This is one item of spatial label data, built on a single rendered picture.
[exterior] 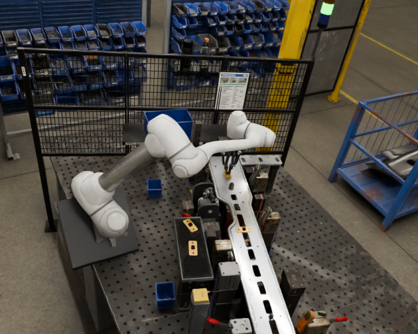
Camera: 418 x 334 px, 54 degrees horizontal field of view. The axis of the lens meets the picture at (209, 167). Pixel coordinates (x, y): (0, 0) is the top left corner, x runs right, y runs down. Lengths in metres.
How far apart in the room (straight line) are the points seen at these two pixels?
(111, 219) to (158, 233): 0.50
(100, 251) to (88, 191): 0.41
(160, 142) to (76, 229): 0.83
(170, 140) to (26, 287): 1.85
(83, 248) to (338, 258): 1.55
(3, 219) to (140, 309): 1.85
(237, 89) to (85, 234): 1.40
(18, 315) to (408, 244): 3.25
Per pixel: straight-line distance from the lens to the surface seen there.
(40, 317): 3.18
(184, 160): 1.86
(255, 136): 2.27
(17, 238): 3.66
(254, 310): 2.00
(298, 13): 2.86
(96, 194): 2.20
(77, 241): 2.46
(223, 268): 1.97
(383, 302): 2.68
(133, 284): 2.39
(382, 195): 4.33
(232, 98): 2.95
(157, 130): 1.88
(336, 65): 5.79
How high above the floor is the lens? 2.65
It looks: 38 degrees down
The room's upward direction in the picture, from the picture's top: 9 degrees clockwise
